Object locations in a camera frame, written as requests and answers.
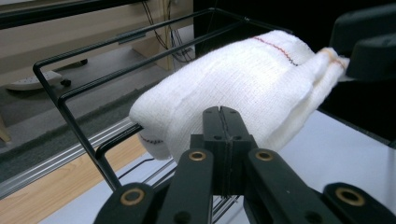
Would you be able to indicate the light wooden desk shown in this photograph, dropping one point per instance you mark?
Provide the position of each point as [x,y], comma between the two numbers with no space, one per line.
[77,46]

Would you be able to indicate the black frame crossbar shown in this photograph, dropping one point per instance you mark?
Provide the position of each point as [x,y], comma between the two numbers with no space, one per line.
[46,13]

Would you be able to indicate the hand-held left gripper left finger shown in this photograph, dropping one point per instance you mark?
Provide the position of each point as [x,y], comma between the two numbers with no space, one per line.
[214,137]

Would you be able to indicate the white chair base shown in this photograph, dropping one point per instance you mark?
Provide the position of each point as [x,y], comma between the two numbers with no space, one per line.
[28,81]

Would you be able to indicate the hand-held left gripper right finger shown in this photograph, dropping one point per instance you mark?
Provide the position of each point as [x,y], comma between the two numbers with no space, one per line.
[236,137]

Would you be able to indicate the aluminium floor rail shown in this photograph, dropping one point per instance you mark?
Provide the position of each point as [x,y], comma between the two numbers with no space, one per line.
[46,166]

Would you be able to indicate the white table cover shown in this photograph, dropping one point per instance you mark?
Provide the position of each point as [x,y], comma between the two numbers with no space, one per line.
[327,165]

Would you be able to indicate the wooden table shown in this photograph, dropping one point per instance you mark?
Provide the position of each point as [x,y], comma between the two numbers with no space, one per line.
[56,189]

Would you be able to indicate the white towel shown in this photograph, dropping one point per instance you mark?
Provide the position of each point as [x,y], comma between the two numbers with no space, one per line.
[233,71]

